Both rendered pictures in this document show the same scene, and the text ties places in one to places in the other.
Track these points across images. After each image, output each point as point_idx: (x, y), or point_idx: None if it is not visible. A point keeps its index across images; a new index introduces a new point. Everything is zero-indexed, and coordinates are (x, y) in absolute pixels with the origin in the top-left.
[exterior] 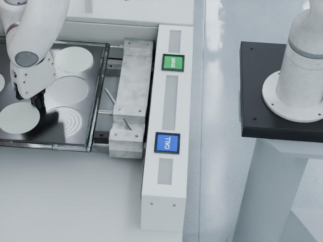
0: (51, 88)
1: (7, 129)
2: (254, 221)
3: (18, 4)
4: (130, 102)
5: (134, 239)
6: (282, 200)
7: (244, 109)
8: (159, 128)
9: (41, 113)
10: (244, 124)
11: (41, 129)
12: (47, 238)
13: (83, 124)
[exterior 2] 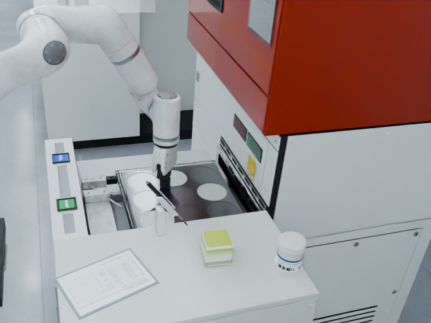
0: None
1: (174, 171)
2: None
3: (163, 91)
4: (100, 207)
5: (77, 166)
6: None
7: (2, 229)
8: (68, 165)
9: (159, 182)
10: (3, 218)
11: (153, 174)
12: (127, 159)
13: (127, 182)
